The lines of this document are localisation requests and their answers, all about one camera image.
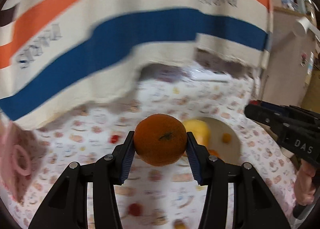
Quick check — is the wooden board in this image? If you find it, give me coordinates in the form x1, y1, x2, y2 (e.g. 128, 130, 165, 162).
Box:
260, 6, 313, 109

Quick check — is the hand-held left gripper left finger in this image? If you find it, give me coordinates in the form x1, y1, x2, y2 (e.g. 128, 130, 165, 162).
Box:
28, 131, 137, 229

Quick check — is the bear printed blanket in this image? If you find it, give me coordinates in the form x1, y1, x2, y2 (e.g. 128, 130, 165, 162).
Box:
0, 61, 300, 229

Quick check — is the large yellow apple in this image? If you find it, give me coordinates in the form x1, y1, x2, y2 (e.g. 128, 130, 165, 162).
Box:
183, 119, 212, 156

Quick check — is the striped hanging cloth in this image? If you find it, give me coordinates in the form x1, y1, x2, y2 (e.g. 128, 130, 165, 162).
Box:
0, 0, 274, 129

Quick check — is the white clip lamp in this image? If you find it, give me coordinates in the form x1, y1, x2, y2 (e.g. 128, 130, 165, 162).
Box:
292, 16, 320, 42

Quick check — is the cream round plate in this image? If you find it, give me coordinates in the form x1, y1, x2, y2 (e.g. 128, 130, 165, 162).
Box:
182, 117, 241, 166

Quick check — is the pink toy with ring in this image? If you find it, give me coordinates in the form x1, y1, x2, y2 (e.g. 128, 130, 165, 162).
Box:
0, 119, 50, 204

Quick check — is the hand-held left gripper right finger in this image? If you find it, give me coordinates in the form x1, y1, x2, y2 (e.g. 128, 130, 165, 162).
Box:
185, 131, 292, 229

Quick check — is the orange with stem mark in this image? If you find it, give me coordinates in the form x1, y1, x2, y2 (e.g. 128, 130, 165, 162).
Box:
133, 114, 188, 167

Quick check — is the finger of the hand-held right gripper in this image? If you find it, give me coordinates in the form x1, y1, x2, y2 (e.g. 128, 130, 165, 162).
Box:
244, 104, 286, 132
252, 101, 320, 120

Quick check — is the clear glass jar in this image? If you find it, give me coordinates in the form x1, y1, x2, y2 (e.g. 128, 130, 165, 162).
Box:
295, 0, 318, 19

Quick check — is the person's right hand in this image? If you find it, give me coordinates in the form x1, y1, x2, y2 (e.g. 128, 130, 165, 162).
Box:
294, 160, 317, 206

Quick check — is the white remote control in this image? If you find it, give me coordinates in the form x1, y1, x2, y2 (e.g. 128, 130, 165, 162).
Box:
187, 67, 233, 82

